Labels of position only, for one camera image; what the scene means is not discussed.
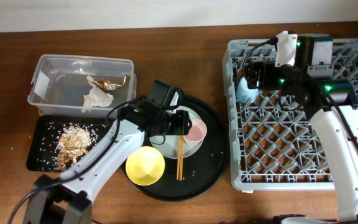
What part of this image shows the blue cup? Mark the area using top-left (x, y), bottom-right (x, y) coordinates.
top-left (236, 77), bottom-right (259, 103)

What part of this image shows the grey dishwasher rack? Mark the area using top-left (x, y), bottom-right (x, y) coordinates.
top-left (222, 39), bottom-right (358, 192)

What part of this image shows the white label on bin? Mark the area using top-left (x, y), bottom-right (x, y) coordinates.
top-left (34, 71), bottom-right (50, 100)

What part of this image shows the gold foil wrapper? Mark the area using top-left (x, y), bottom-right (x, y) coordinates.
top-left (86, 75), bottom-right (131, 91)

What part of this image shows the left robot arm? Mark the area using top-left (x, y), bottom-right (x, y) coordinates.
top-left (18, 80), bottom-right (191, 224)

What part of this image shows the food scraps and rice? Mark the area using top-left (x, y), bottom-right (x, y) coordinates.
top-left (37, 123), bottom-right (99, 172)

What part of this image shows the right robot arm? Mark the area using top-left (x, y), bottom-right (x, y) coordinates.
top-left (241, 31), bottom-right (358, 223)

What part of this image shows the round black tray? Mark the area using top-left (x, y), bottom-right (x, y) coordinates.
top-left (133, 95), bottom-right (230, 202)

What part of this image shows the pink cup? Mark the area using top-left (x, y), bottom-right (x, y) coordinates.
top-left (183, 119), bottom-right (207, 146)

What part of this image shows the black rectangular tray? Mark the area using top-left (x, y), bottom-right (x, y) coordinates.
top-left (26, 115), bottom-right (111, 172)

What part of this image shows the grey plate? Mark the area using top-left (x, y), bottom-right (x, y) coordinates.
top-left (149, 106), bottom-right (203, 159)

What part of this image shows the wooden chopstick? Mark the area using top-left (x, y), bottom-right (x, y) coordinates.
top-left (179, 136), bottom-right (184, 180)
top-left (177, 136), bottom-right (180, 180)

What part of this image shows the clear plastic bin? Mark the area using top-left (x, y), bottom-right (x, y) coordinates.
top-left (27, 54), bottom-right (136, 118)

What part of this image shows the yellow bowl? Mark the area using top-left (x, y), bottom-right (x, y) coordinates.
top-left (125, 146), bottom-right (165, 186)

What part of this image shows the white tissue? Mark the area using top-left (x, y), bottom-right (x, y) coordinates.
top-left (81, 86), bottom-right (114, 113)

